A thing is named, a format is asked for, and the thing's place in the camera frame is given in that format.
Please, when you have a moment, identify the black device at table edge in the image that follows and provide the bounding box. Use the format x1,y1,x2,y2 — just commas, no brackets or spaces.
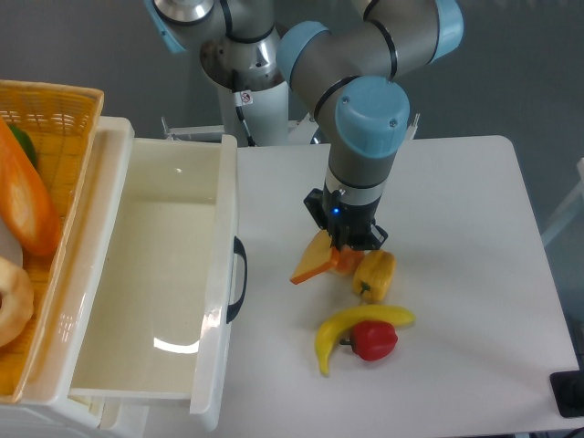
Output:
549,370,583,418

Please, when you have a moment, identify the orange toy bread slice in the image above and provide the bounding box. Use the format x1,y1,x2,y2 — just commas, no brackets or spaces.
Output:
290,230,340,285

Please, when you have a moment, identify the orange toy baguette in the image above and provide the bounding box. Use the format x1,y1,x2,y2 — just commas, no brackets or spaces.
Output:
1,121,61,256

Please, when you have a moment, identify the white plastic drawer cabinet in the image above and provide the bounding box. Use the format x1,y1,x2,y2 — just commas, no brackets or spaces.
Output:
1,117,149,437

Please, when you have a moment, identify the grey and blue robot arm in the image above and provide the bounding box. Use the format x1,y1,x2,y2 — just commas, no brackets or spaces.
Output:
145,1,464,250

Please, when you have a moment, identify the open white upper drawer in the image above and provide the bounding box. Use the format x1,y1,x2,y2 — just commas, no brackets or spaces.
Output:
70,135,245,430

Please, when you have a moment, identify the beige toy bagel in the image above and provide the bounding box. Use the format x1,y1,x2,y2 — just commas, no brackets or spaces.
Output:
1,257,34,347

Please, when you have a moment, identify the orange woven plastic basket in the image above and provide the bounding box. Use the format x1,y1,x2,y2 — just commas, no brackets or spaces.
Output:
1,79,104,404

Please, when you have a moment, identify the red toy bell pepper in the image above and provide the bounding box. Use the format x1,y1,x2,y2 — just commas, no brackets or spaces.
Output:
339,320,399,362

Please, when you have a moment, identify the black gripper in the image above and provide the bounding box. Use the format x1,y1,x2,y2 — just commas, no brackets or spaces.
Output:
304,187,388,250

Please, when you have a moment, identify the yellow toy bell pepper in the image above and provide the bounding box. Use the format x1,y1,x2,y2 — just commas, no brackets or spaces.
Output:
352,250,396,303

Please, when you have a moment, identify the toy knotted bread roll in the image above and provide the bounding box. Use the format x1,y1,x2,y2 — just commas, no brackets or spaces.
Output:
330,245,365,276

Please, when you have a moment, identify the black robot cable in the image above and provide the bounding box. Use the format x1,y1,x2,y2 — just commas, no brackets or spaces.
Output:
233,68,256,148

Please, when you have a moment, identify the yellow toy banana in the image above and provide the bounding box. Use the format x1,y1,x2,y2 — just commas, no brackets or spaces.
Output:
314,305,416,377

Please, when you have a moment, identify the green toy pepper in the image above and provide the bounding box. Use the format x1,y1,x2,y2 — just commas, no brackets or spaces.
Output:
8,124,37,169

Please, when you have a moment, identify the white frame at right edge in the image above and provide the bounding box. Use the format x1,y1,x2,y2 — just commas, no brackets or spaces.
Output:
541,159,583,247

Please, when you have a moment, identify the black drawer handle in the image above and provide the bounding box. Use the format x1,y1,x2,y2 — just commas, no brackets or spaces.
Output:
226,236,248,324

